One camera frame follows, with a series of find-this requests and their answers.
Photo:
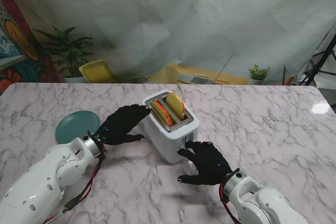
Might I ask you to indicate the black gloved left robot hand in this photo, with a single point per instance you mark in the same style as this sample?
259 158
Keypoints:
120 125

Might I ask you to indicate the yellow plastic chair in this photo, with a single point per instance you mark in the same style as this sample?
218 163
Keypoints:
97 72

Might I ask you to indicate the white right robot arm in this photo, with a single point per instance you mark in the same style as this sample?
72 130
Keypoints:
260 200

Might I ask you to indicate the small green potted plant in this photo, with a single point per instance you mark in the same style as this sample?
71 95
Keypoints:
258 73

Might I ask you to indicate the teal round plate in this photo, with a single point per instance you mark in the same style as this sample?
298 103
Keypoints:
76 125

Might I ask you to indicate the colourful mural banner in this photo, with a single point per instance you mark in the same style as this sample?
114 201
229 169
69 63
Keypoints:
15 32

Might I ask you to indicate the yellow table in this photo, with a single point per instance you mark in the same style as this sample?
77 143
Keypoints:
170 73

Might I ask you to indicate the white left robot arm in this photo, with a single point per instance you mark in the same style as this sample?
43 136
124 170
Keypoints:
44 182

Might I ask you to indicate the white backdrop sheet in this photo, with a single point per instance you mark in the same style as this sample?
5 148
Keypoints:
168 11

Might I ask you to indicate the black tripod stand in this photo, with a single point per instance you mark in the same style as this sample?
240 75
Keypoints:
324 56

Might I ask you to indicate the yellow toy toast slice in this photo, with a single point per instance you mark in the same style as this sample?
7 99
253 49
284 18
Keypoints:
161 113
176 104

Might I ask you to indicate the large leafy potted plant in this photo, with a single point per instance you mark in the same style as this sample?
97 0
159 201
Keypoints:
69 51

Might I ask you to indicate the thin dark upright panel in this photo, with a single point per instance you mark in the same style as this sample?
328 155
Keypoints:
284 74

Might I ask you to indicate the white two-slot toaster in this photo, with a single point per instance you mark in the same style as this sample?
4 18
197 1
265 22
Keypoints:
170 134

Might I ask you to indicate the open silver laptop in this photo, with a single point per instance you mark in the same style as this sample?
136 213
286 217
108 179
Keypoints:
199 79

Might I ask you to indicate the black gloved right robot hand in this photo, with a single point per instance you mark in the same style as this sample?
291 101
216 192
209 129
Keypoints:
207 163

